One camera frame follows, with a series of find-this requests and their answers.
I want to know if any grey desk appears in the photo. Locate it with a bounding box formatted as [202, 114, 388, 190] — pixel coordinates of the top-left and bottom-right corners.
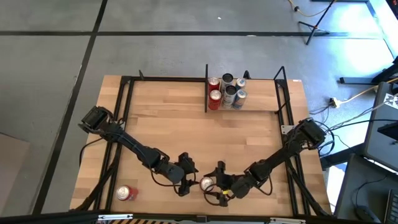
[333, 153, 398, 224]
[363, 82, 398, 172]

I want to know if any silver-topped beverage can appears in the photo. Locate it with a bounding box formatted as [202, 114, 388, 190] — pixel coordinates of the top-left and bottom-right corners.
[200, 176, 216, 192]

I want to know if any black cable yellow tag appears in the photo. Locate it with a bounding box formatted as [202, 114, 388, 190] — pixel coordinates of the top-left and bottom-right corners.
[203, 183, 237, 207]

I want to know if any black stand foot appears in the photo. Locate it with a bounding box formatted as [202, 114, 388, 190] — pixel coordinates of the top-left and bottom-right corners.
[338, 57, 398, 85]

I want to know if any wooden shelf black frame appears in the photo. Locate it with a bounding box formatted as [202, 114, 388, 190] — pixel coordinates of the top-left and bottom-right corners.
[204, 63, 280, 113]

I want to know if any black aluminium rig frame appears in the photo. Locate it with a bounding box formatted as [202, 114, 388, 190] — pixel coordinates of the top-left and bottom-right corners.
[70, 66, 332, 218]

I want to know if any black computer mouse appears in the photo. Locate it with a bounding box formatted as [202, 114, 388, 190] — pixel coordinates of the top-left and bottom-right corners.
[355, 204, 379, 223]

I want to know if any black white marker sheet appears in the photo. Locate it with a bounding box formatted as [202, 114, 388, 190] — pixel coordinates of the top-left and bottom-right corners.
[383, 91, 398, 110]

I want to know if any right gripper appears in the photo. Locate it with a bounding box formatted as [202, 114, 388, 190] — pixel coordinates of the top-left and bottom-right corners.
[205, 161, 241, 208]

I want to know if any yellow cable black plug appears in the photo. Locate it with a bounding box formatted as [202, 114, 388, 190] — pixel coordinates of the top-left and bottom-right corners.
[287, 0, 333, 18]

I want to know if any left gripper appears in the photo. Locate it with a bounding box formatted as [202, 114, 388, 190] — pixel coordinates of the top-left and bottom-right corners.
[178, 151, 200, 198]

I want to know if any red beverage can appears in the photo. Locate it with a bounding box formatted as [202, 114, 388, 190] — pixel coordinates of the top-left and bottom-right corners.
[207, 77, 221, 91]
[116, 185, 139, 202]
[207, 89, 223, 111]

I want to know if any pale power cable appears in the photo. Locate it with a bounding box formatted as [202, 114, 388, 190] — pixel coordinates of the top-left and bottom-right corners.
[338, 77, 398, 105]

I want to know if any yellow black hazard tape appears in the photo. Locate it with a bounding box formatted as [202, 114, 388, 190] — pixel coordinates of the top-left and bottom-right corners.
[107, 218, 187, 224]

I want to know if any black tripod stand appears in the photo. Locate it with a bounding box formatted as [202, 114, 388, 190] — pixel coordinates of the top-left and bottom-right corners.
[297, 0, 338, 46]

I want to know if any black keyboard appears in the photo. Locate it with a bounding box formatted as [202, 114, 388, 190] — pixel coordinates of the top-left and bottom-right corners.
[383, 187, 398, 224]

